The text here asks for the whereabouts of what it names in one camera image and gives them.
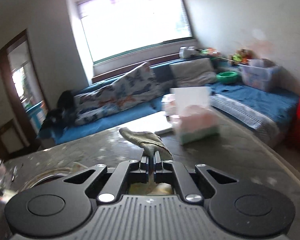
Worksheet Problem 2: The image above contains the patterned colourful garment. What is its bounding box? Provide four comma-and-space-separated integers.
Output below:
119, 127, 174, 195

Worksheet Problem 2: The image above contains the white book on table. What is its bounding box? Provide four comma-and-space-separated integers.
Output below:
150, 120, 173, 135

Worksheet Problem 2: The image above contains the pink tissue pack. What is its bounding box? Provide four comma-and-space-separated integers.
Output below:
161, 86, 219, 145

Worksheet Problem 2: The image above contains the blue sofa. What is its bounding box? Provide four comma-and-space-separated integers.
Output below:
38, 57, 299, 145

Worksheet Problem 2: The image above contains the butterfly print quilt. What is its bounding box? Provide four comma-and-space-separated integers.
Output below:
74, 62, 163, 126

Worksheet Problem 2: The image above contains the black bag on sofa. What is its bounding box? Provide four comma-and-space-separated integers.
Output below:
38, 90, 76, 139

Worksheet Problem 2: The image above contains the grey folded cushion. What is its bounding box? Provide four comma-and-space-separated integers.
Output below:
170, 58, 217, 87

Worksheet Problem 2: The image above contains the green plastic basin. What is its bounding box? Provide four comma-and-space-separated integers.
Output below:
216, 72, 238, 85

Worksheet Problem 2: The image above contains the white plush toy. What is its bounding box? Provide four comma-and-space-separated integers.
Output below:
179, 46, 200, 59

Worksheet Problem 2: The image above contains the clear plastic storage box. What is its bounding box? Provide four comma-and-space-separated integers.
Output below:
239, 59, 281, 92

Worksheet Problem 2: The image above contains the colourful toys pile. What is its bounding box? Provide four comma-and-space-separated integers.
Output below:
199, 47, 256, 66

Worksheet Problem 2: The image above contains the brown wooden door frame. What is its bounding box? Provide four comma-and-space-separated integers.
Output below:
0, 30, 50, 146

